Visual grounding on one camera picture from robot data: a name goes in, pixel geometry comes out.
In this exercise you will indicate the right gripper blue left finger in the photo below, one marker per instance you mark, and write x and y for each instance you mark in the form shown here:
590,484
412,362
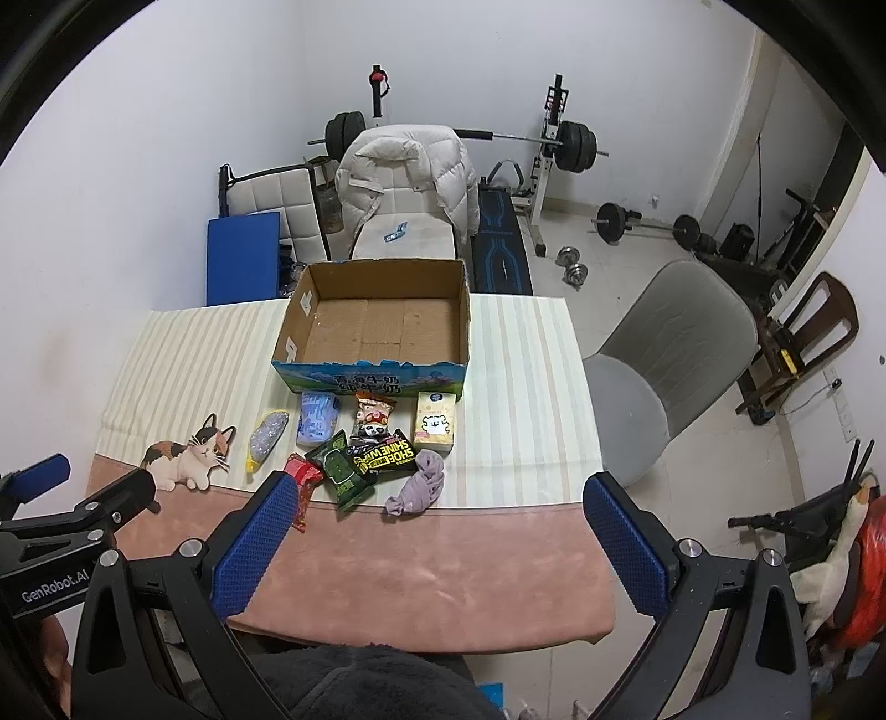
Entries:
242,547

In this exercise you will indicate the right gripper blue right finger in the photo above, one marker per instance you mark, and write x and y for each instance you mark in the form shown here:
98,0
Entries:
635,542

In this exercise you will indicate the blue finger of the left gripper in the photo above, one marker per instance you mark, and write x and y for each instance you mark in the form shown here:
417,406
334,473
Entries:
123,499
26,485

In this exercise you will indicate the red snack packet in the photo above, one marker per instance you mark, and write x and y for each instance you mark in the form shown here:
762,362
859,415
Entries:
307,477

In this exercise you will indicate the green wipes packet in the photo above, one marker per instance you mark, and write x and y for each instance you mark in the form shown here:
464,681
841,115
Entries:
333,459

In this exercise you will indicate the blue tissue pack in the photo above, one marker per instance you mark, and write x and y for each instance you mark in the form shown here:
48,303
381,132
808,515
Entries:
318,414

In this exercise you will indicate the orange brown snack bag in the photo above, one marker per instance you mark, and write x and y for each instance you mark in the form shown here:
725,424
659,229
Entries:
371,421

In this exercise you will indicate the yellow cartoon tissue box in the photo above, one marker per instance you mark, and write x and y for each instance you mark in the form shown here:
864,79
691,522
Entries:
434,422

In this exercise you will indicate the grey speckled soft pouch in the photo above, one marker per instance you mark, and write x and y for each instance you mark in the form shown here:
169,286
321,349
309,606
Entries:
264,438

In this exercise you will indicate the person's dark fleece clothing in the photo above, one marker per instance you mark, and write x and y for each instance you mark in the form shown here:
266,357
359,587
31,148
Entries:
373,681

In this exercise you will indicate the striped table cloth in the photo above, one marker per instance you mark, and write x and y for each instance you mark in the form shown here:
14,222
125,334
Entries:
447,522

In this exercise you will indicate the white goose plush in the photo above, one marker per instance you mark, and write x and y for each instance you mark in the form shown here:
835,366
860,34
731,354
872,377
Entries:
820,586

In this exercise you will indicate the black yellow shoe wipes packet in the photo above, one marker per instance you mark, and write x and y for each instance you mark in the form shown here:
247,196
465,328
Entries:
395,454

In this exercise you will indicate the purple sock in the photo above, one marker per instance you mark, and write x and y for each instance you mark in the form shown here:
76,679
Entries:
422,489

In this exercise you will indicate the grey office chair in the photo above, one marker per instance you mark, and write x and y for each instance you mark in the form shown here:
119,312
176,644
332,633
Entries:
682,343

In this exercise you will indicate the red orange bag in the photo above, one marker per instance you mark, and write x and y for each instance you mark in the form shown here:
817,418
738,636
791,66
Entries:
859,616

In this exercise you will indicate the blue folded mat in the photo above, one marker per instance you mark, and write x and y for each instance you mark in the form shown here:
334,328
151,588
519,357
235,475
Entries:
242,259

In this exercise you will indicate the cardboard milk box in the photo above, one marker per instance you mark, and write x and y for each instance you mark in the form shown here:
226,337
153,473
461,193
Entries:
395,327

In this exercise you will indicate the chrome dumbbell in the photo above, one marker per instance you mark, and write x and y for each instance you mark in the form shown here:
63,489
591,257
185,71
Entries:
575,272

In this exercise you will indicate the brown wooden chair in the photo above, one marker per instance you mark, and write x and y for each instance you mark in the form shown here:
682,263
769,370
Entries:
824,322

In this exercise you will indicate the black blue weight bench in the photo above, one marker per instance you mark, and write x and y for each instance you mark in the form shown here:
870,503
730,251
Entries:
499,260

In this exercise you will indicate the barbell on floor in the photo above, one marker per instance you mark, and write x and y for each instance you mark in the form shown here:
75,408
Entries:
612,221

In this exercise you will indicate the white cushioned side chair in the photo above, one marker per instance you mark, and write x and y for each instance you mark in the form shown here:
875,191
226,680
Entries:
290,192

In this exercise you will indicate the small blue packet on seat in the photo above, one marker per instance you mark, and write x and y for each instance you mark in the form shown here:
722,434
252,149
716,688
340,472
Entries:
398,233

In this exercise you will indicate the white padded chair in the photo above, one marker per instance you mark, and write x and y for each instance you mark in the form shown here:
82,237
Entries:
428,237

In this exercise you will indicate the white puffer jacket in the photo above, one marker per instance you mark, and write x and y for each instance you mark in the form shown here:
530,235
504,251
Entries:
408,169

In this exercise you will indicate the white barbell rack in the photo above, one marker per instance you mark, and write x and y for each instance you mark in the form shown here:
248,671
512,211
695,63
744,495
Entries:
543,163

